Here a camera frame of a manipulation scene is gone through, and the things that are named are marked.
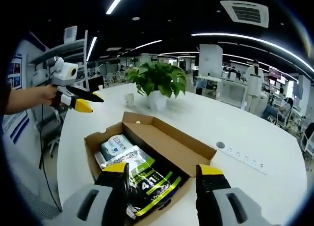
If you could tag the person's left hand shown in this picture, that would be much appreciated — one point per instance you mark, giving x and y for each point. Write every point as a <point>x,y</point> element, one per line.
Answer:
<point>46,94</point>

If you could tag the potted green plant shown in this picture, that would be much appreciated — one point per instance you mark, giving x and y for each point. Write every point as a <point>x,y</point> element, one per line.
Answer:
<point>159,78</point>

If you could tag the black green plastic packet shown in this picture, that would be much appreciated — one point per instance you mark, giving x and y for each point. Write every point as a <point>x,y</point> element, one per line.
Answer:
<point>152,181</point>

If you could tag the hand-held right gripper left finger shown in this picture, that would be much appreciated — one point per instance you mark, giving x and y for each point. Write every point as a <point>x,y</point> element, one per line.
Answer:
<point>115,191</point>

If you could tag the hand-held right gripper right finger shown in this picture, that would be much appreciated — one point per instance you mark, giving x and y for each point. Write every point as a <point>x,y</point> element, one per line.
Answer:
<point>211,194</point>

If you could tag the blue white wall poster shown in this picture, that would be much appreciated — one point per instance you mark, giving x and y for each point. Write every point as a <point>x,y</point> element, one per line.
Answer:
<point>17,122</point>

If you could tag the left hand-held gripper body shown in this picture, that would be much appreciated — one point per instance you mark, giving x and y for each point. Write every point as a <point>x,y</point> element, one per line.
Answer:
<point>65,73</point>

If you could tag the soft blue white wipes pack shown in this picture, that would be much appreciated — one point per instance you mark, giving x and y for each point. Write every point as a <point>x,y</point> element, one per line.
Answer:
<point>116,146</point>

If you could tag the long curved ceiling light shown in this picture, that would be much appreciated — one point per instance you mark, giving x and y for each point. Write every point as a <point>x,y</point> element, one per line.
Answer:
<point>245,38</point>

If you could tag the ceiling air conditioner vent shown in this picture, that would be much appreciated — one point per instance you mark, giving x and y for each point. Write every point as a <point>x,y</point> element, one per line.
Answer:
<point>245,13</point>

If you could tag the brown cardboard shoe box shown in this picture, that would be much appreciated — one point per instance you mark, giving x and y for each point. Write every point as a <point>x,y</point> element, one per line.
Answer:
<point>171,140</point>

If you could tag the straight ceiling light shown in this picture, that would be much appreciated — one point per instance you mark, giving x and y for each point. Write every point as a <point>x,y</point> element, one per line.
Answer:
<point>117,2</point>

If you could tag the grey metal shelf rack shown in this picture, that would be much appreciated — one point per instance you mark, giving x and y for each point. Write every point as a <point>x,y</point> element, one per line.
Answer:
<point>73,43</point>

